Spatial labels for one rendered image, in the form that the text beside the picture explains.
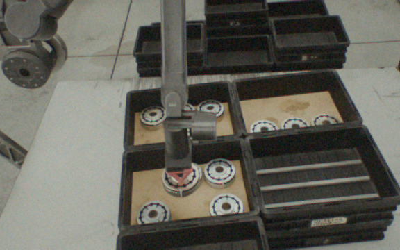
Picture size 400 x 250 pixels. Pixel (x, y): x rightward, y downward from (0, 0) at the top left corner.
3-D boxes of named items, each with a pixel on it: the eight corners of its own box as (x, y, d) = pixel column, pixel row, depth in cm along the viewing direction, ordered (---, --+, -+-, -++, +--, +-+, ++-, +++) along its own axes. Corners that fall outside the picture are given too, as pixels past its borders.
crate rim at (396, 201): (261, 219, 115) (261, 214, 113) (243, 141, 136) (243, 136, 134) (405, 204, 115) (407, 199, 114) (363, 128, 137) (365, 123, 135)
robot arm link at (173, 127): (163, 110, 97) (160, 128, 93) (192, 110, 97) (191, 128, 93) (166, 130, 102) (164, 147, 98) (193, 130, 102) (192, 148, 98)
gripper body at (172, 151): (190, 139, 108) (189, 120, 103) (192, 170, 101) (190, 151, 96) (166, 141, 108) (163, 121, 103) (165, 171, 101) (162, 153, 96)
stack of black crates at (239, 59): (207, 109, 260) (204, 67, 236) (207, 80, 281) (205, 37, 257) (271, 107, 257) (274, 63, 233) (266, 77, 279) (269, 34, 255)
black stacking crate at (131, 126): (130, 171, 142) (123, 150, 134) (132, 114, 163) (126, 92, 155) (242, 159, 143) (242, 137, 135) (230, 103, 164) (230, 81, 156)
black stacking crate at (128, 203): (126, 252, 121) (117, 231, 113) (130, 172, 142) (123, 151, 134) (259, 236, 122) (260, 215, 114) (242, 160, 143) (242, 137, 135)
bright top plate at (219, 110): (196, 119, 152) (196, 118, 152) (197, 101, 159) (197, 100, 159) (223, 118, 151) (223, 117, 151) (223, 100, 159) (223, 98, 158)
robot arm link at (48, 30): (9, 3, 98) (-4, 0, 93) (52, 2, 98) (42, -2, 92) (14, 44, 100) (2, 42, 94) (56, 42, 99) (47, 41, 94)
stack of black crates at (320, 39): (271, 107, 257) (276, 47, 225) (266, 77, 278) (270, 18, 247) (336, 105, 255) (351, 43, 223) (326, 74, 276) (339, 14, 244)
